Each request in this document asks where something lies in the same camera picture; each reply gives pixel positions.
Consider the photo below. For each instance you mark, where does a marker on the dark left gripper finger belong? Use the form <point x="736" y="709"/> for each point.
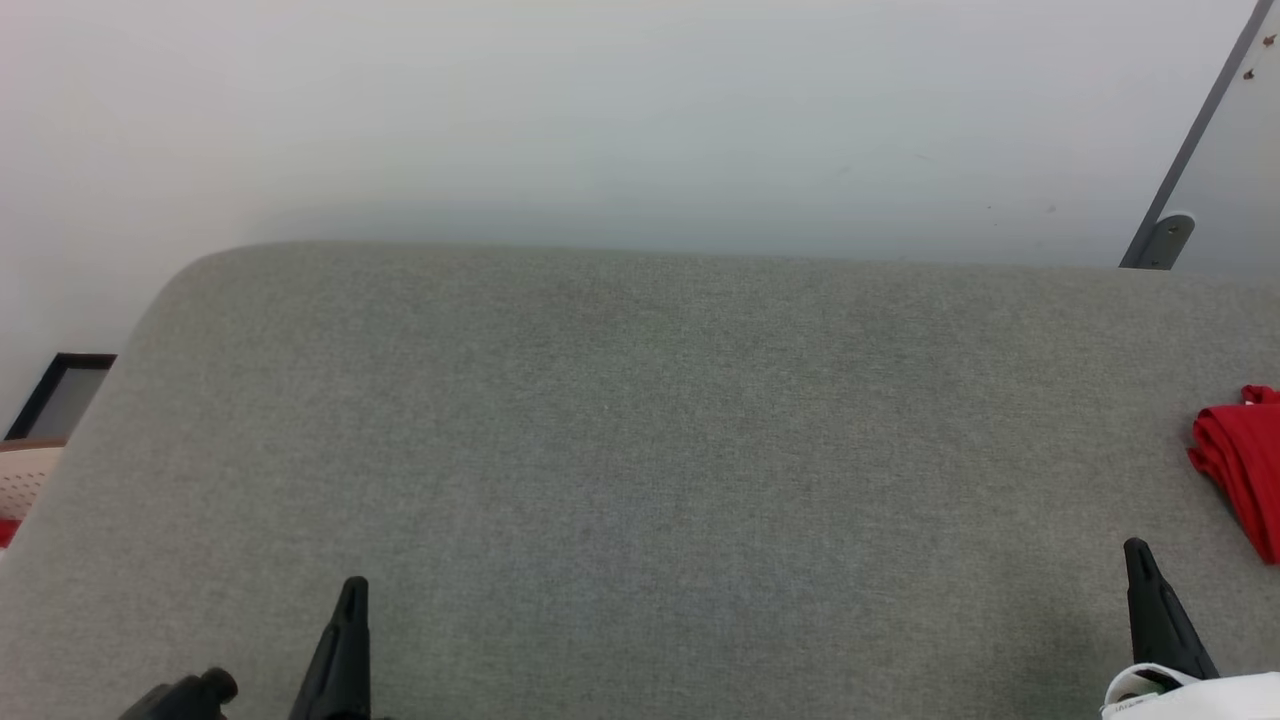
<point x="340" y="660"/>

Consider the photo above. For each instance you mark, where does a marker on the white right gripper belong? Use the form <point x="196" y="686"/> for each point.
<point x="1200" y="700"/>

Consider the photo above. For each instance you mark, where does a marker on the red basketball jersey white trim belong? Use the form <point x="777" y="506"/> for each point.
<point x="1245" y="460"/>

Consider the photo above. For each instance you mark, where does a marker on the red cloth in basket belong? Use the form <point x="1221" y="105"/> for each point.
<point x="7" y="532"/>

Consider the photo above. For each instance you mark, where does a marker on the beige perforated laundry basket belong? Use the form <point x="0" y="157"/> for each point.
<point x="25" y="480"/>

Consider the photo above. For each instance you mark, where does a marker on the dark framed grey panel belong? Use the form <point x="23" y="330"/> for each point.
<point x="65" y="395"/>

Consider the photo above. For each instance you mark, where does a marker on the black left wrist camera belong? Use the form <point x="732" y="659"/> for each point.
<point x="185" y="698"/>

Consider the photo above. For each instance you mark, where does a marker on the grey metal floor bracket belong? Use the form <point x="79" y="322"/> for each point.
<point x="1165" y="243"/>

